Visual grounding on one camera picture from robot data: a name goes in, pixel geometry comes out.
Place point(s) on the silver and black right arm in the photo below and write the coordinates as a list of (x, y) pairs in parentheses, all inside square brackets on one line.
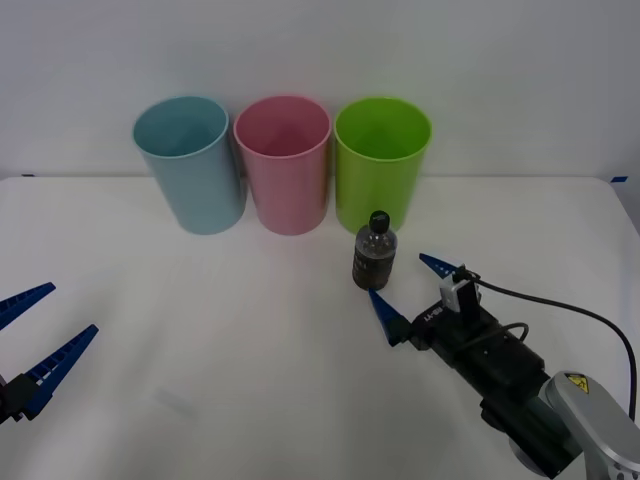
[(590, 425)]

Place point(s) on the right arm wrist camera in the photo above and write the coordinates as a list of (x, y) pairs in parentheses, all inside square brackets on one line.
[(452, 296)]

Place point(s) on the pale blue plastic bin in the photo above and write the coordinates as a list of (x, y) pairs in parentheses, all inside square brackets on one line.
[(200, 190)]

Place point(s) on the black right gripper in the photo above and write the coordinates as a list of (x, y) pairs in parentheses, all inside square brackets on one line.
[(480, 350)]

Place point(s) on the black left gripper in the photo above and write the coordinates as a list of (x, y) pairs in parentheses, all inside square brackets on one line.
[(4, 400)]

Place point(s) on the green plastic bin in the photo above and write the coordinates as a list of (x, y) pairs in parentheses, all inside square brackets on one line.
[(370, 185)]

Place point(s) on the small dark plastic bottle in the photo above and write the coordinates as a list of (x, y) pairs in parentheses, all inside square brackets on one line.
[(374, 260)]

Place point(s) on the pink plastic bin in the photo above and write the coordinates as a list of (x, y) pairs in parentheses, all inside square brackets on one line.
[(290, 195)]

